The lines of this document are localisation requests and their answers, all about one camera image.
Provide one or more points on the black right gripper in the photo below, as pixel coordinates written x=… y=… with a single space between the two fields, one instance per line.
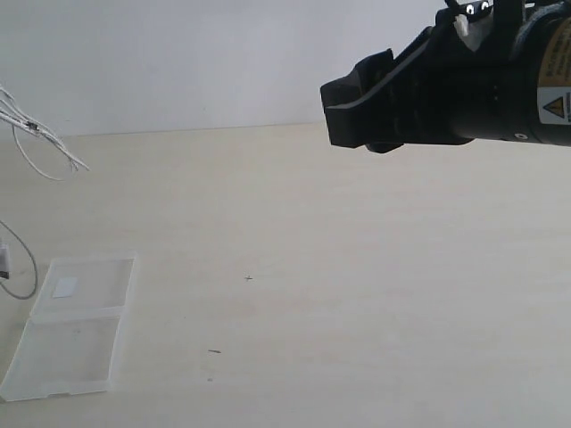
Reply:
x=472 y=75

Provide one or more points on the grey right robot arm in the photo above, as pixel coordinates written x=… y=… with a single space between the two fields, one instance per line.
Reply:
x=552 y=99

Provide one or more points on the clear plastic storage case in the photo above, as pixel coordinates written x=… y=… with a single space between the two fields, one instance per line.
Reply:
x=73 y=338

